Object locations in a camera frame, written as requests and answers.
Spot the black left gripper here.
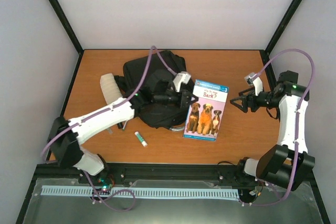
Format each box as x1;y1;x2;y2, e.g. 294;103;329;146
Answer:
154;89;198;109

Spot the dog picture book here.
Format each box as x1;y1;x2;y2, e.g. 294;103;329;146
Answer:
183;79;229;142

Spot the black student backpack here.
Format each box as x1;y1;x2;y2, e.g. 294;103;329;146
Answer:
114;50;194;130

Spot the beige fabric pencil case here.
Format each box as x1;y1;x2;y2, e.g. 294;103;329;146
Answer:
100;73;122;105

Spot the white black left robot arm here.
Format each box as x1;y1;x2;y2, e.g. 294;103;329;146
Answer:
46;90;198;184

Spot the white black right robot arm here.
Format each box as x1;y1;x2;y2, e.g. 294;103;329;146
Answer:
230;70;315;191

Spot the white green glue stick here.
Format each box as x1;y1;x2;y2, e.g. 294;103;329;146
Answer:
134;131;148;147

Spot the green cap black highlighter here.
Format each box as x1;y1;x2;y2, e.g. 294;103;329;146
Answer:
117;122;123;129

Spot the small green lit circuit board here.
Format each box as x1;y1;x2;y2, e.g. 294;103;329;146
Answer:
100;178;114;191

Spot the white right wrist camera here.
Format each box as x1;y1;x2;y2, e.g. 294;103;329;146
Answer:
244;72;264;96

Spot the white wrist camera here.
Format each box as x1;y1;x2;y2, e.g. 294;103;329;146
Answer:
244;72;264;96
173;71;191;92

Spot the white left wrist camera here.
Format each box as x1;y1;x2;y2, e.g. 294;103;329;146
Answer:
173;71;191;92

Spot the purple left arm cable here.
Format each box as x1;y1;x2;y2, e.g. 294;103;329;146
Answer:
41;45;179;162

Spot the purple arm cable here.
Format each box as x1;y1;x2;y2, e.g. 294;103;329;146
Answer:
41;45;179;162
240;48;315;208

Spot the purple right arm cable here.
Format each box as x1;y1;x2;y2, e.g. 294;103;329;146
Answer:
240;48;315;208

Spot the light blue cable duct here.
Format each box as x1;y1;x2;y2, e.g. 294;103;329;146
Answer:
40;185;239;200

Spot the black right frame post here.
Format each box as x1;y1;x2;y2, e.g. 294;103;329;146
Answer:
264;0;320;53

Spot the black frame post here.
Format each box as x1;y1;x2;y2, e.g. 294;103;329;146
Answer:
33;0;85;55
264;0;320;53

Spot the black left frame post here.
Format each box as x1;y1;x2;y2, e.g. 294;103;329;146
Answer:
33;0;85;55

